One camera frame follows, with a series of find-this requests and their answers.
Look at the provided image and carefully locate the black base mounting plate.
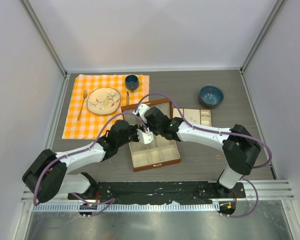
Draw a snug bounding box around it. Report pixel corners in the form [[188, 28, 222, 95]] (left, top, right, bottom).
[[67, 180, 247, 206]]

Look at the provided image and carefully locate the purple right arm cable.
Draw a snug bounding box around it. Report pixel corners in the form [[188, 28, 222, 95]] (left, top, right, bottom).
[[133, 92, 274, 218]]

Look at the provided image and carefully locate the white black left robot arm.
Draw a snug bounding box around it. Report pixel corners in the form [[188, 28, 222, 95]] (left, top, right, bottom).
[[22, 120, 144, 203]]

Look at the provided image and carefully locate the white slotted cable duct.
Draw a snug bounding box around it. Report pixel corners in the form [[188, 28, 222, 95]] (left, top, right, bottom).
[[32, 201, 220, 213]]

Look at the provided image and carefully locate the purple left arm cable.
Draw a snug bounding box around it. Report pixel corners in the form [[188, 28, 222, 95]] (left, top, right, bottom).
[[33, 112, 151, 218]]

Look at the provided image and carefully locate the blue ceramic bowl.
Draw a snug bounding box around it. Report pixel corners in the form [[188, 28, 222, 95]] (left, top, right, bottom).
[[198, 85, 225, 109]]

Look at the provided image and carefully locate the orange white checkered cloth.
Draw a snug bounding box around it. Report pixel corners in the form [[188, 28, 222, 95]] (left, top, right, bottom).
[[62, 74, 150, 140]]

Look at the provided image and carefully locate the brown jewelry tray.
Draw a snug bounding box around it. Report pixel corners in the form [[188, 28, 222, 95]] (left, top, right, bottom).
[[180, 108, 212, 127]]

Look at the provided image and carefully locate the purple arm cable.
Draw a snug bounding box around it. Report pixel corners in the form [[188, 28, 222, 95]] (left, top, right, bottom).
[[133, 92, 274, 218], [33, 112, 151, 218]]

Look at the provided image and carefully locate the small dark blue cup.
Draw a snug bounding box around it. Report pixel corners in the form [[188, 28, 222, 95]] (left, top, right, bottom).
[[124, 74, 139, 92]]

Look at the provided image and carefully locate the beige floral ceramic plate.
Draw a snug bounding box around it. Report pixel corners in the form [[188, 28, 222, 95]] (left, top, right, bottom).
[[87, 87, 121, 116]]

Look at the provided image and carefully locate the gold knife on cloth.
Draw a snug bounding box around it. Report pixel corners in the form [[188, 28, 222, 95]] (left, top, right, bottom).
[[126, 91, 130, 106]]

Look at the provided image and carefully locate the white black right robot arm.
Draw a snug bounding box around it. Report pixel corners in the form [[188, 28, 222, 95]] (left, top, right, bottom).
[[141, 107, 261, 198]]

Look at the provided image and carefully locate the brown jewelry box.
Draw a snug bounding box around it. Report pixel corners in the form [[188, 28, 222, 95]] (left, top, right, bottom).
[[121, 98, 181, 172]]

